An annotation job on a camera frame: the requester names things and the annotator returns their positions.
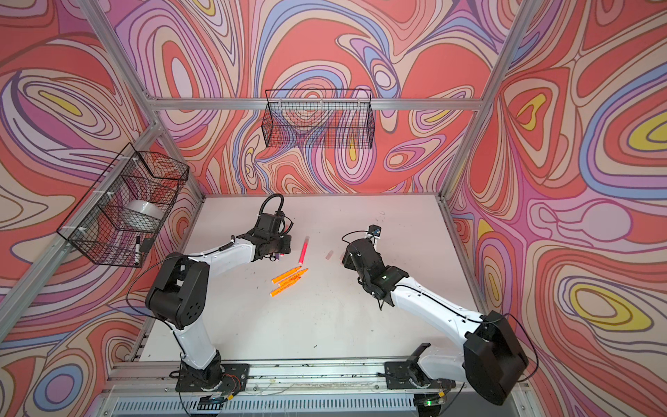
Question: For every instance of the black wire basket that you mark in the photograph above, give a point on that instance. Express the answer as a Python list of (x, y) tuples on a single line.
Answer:
[(318, 118), (99, 233)]

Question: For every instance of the orange highlighter top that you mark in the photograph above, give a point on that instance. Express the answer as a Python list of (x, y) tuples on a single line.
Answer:
[(286, 275)]

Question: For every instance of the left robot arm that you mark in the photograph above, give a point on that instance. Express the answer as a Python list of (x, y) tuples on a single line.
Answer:
[(179, 292)]

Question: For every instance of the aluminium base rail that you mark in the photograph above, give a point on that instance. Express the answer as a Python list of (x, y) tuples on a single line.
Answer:
[(381, 373)]

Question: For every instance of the black marker in basket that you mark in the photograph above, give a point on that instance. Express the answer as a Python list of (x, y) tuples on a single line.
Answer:
[(137, 251)]

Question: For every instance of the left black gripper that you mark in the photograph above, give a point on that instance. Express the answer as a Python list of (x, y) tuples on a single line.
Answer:
[(287, 241)]

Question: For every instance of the left black wire basket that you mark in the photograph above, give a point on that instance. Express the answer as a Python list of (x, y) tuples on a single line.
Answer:
[(99, 233)]

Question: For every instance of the orange highlighter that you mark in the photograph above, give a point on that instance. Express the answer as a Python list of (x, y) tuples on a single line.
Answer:
[(281, 289), (296, 276), (286, 275)]

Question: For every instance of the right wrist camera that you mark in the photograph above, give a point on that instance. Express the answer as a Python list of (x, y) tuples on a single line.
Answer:
[(374, 230)]

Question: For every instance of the back black wire basket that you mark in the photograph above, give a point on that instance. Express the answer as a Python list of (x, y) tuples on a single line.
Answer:
[(318, 118)]

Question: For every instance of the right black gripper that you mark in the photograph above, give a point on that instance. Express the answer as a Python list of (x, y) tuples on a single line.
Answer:
[(347, 261)]

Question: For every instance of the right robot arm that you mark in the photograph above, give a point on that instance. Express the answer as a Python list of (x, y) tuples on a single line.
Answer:
[(490, 360)]

